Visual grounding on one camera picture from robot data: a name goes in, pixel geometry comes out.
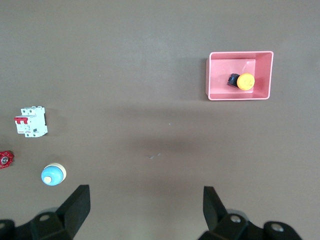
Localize brass valve with red handle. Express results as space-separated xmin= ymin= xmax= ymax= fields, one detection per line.
xmin=0 ymin=150 xmax=15 ymax=170

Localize blue dome bell, cream base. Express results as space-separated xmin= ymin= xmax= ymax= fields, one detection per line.
xmin=40 ymin=162 xmax=67 ymax=187

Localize yellow push button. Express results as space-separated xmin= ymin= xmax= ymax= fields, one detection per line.
xmin=226 ymin=72 xmax=256 ymax=91

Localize white circuit breaker, red switches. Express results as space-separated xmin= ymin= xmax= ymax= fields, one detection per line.
xmin=13 ymin=105 xmax=49 ymax=138

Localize pink plastic bin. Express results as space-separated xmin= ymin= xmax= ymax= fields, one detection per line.
xmin=205 ymin=50 xmax=274 ymax=102

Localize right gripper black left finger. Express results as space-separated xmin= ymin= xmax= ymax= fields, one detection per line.
xmin=0 ymin=184 xmax=91 ymax=240

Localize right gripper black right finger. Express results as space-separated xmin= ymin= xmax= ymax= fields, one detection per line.
xmin=198 ymin=186 xmax=304 ymax=240

